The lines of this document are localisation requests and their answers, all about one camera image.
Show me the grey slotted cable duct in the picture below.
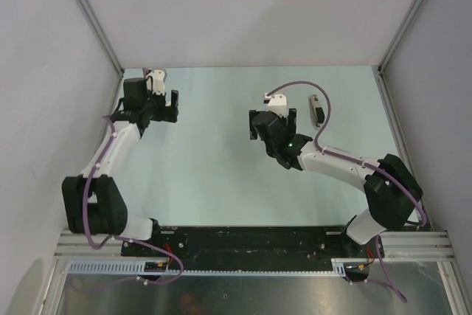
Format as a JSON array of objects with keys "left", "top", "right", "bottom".
[{"left": 65, "top": 257, "right": 347, "bottom": 277}]

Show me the aluminium frame rail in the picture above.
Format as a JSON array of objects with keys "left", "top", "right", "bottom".
[{"left": 54, "top": 231, "right": 456, "bottom": 262}]

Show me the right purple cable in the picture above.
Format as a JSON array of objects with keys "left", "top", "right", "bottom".
[{"left": 266, "top": 81, "right": 428, "bottom": 303}]

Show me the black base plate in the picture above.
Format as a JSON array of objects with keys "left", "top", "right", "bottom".
[{"left": 121, "top": 224, "right": 385, "bottom": 271}]

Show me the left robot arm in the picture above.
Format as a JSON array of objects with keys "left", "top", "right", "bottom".
[{"left": 61, "top": 69, "right": 178, "bottom": 256}]

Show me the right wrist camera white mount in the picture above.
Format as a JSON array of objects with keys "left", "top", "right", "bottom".
[{"left": 264, "top": 93, "right": 288, "bottom": 118}]

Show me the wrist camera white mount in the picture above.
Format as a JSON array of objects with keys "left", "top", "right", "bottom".
[
  {"left": 143, "top": 68, "right": 167, "bottom": 96},
  {"left": 264, "top": 93, "right": 288, "bottom": 118}
]

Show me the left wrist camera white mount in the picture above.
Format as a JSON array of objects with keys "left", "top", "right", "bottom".
[{"left": 143, "top": 68, "right": 167, "bottom": 96}]

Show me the aluminium corner post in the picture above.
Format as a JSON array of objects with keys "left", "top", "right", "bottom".
[
  {"left": 377, "top": 0, "right": 428, "bottom": 75},
  {"left": 75, "top": 0, "right": 124, "bottom": 78}
]

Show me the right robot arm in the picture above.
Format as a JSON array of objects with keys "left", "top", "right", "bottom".
[{"left": 249, "top": 108, "right": 423, "bottom": 257}]

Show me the left aluminium corner post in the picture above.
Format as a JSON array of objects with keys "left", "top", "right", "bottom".
[{"left": 75, "top": 0, "right": 124, "bottom": 78}]

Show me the beige black stapler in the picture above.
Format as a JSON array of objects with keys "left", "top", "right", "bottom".
[{"left": 308, "top": 94, "right": 325, "bottom": 130}]

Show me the right aluminium corner post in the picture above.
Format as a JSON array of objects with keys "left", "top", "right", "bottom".
[{"left": 377, "top": 0, "right": 428, "bottom": 75}]

